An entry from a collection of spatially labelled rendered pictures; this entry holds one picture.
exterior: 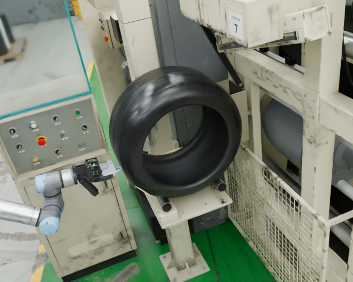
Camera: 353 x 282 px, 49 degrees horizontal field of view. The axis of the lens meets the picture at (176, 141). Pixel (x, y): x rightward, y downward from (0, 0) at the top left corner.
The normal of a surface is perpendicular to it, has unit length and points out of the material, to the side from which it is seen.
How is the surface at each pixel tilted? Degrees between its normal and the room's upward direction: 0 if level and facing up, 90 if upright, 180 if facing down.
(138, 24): 90
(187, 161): 37
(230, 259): 0
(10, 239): 0
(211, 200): 0
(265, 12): 90
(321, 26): 72
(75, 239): 90
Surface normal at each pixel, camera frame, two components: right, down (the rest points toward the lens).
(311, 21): 0.29, 0.17
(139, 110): -0.26, -0.07
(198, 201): -0.14, -0.84
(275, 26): 0.35, 0.45
